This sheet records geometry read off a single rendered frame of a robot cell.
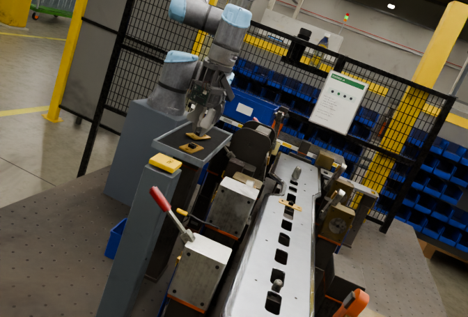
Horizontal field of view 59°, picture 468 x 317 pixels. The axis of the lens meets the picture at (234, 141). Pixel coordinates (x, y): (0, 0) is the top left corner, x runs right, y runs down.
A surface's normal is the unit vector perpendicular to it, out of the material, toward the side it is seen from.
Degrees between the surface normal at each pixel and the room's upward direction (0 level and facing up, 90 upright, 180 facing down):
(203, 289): 90
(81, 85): 90
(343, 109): 90
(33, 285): 0
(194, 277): 90
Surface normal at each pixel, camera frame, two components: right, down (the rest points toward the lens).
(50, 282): 0.35, -0.90
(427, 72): -0.19, 0.20
